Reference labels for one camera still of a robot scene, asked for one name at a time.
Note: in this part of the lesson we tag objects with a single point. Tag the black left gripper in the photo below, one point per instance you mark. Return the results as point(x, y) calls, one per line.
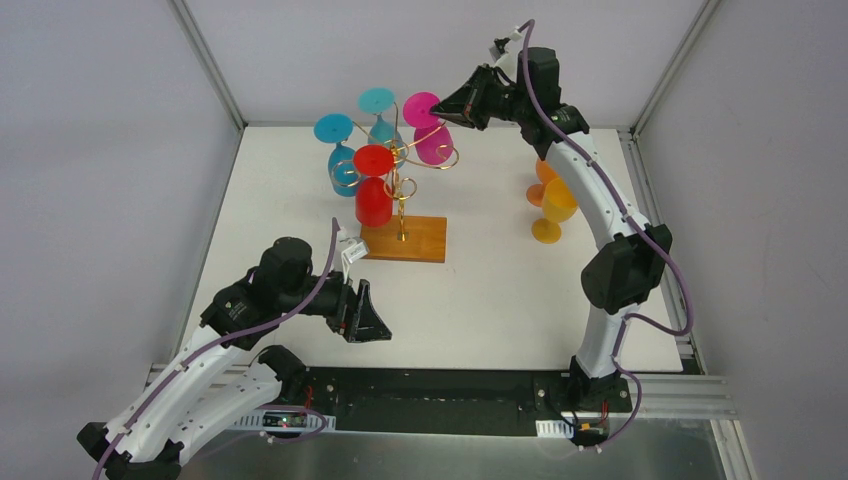
point(348, 308)

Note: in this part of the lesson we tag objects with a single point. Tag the magenta wine glass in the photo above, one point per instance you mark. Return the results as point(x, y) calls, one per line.
point(431, 139)

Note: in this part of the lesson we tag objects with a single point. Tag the right controller board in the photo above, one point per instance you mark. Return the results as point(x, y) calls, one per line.
point(588, 435)

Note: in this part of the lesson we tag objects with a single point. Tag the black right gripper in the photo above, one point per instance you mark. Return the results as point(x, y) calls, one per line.
point(486, 97)

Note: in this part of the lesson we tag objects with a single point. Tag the blue wine glass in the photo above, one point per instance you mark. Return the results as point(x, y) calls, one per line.
point(335, 129)

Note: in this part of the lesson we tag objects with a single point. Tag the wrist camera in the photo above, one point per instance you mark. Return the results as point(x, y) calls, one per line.
point(348, 250)
point(504, 51)

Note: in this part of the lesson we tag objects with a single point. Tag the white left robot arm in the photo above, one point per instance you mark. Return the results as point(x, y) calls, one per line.
point(175, 416)

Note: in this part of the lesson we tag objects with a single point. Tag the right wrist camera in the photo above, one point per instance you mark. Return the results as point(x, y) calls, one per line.
point(504, 51)

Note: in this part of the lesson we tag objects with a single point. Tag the red wine glass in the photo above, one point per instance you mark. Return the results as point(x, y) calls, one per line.
point(373, 202)

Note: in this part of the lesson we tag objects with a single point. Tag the teal wine glass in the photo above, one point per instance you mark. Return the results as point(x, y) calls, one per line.
point(376, 101)

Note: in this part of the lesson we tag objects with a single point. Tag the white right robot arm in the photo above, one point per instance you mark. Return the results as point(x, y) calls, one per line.
point(631, 253)

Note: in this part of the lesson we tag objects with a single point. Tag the yellow wine glass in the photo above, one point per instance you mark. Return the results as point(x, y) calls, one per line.
point(558, 205)

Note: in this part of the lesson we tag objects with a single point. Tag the orange wine glass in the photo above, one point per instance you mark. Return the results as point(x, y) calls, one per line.
point(544, 174)

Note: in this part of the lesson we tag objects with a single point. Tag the gold wire rack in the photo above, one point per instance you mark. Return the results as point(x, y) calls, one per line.
point(401, 187)

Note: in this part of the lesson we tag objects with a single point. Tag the left controller board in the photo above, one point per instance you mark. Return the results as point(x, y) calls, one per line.
point(284, 420)

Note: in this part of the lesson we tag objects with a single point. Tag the controller board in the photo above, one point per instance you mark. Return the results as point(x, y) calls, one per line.
point(588, 435)
point(284, 420)

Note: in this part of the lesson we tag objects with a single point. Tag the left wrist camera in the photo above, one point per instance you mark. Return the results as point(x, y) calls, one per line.
point(348, 250)

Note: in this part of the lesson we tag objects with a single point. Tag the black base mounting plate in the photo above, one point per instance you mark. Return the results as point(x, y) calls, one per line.
point(452, 402)

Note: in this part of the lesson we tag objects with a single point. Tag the wooden rack base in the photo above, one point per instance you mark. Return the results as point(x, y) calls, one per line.
point(421, 239)

